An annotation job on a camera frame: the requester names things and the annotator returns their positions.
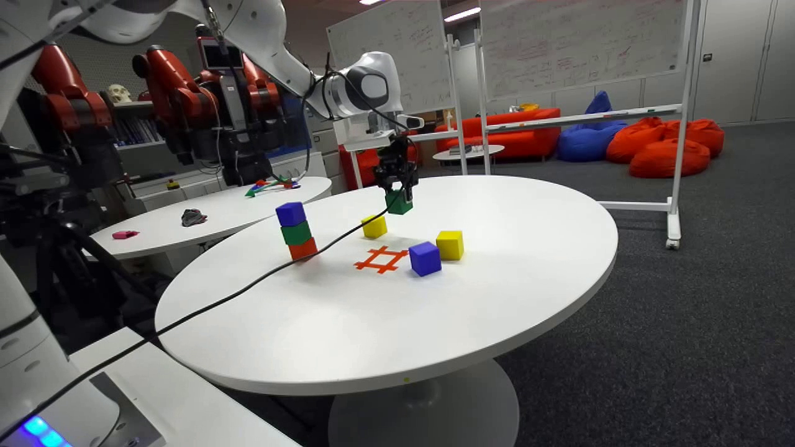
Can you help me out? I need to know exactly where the ceiling light strip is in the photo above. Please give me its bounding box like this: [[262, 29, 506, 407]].
[[441, 5, 484, 24]]

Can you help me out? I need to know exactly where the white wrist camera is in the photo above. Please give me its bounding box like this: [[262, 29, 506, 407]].
[[363, 111, 428, 140]]

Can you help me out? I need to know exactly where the green toy block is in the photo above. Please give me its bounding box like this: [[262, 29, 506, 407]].
[[277, 221, 313, 249], [385, 186, 415, 217]]

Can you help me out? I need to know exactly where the orange tape grid mark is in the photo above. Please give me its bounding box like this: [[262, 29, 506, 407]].
[[353, 243, 410, 277]]

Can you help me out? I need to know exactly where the orange beanbag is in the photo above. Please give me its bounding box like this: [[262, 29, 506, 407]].
[[625, 134, 715, 181], [605, 115, 665, 167], [686, 118, 727, 162]]

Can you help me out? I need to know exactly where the blue beanbag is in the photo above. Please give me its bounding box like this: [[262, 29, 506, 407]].
[[554, 89, 628, 164]]

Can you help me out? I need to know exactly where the orange toy block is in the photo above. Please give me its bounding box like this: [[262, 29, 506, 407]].
[[285, 236, 321, 265]]

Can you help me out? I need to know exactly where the yellow toy block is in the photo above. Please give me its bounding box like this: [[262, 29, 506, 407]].
[[435, 227, 466, 263], [357, 211, 390, 241]]

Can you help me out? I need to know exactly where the blue toy block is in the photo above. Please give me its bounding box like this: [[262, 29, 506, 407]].
[[408, 238, 445, 278], [272, 198, 308, 232]]

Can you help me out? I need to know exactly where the small whiteboard on stand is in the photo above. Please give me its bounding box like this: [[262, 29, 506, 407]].
[[322, 0, 471, 191]]

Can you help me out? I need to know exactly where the white base unit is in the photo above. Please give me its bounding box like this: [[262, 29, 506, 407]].
[[0, 250, 303, 447]]

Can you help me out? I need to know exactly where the gray lump object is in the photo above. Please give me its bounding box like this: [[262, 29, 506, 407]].
[[178, 207, 210, 232]]

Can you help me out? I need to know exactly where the red beanbag sofa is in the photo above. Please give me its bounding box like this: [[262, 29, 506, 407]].
[[338, 134, 425, 190], [456, 105, 567, 164]]

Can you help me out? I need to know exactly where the white round side table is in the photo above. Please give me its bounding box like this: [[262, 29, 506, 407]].
[[90, 175, 336, 263]]

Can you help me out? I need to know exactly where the white table pedestal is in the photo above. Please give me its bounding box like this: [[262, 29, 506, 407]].
[[326, 355, 525, 447]]

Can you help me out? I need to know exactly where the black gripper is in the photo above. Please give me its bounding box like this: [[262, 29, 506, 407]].
[[373, 134, 423, 209]]

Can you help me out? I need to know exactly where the large whiteboard on stand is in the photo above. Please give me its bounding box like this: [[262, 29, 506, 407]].
[[475, 0, 710, 250]]

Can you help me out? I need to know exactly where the small white round table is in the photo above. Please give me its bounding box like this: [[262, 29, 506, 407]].
[[430, 142, 506, 164]]

